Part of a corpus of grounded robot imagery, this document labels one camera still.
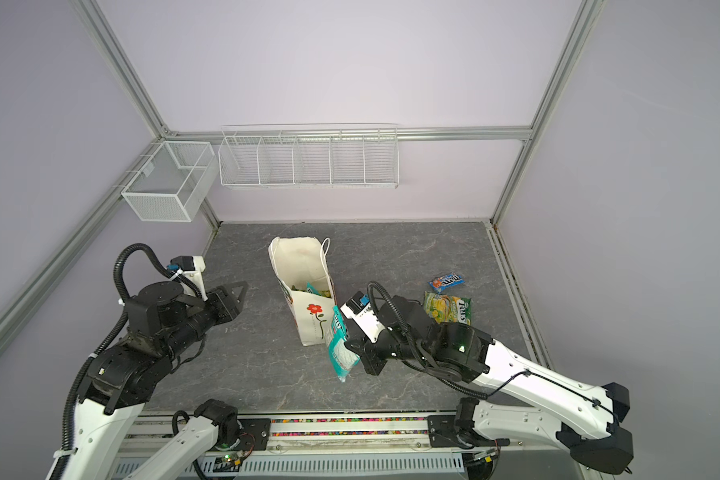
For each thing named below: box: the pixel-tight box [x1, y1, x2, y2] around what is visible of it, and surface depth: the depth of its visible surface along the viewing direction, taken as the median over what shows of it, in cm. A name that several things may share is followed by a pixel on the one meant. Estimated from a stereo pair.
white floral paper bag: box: [269, 236, 337, 346], surface depth 82 cm
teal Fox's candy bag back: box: [327, 305, 361, 383], surface depth 65 cm
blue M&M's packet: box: [428, 272, 465, 294], surface depth 102 cm
